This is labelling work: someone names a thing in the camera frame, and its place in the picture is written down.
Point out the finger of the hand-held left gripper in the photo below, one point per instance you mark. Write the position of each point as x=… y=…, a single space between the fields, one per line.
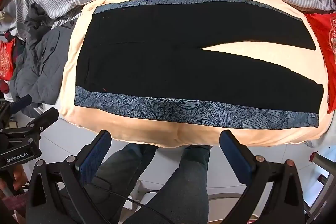
x=46 y=117
x=23 y=103

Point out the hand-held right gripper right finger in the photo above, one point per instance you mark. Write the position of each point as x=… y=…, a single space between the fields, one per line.
x=236 y=158

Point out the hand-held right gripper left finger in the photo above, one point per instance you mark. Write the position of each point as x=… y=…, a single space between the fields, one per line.
x=95 y=154

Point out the black pants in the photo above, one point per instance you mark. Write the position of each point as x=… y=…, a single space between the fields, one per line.
x=157 y=69

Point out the person's left hand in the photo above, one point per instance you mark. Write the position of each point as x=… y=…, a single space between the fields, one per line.
x=20 y=178

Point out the red patterned cushion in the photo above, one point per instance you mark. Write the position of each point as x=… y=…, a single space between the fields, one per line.
x=6 y=58

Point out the grey buttoned jacket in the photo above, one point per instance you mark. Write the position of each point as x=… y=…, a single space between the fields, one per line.
x=47 y=61

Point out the person's right leg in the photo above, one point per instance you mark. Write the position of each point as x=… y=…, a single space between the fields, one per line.
x=183 y=187

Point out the blue leaf-patterned cloth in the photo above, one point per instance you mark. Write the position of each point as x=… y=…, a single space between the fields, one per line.
x=183 y=108

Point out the dark grey jacket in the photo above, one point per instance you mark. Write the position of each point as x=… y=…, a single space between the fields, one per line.
x=36 y=22

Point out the peach blanket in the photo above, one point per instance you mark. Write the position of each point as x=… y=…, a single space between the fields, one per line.
x=262 y=56

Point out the red embroidered pillow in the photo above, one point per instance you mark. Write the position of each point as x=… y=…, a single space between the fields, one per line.
x=323 y=37

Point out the grey metal frame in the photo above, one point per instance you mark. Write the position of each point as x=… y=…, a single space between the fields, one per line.
x=324 y=161

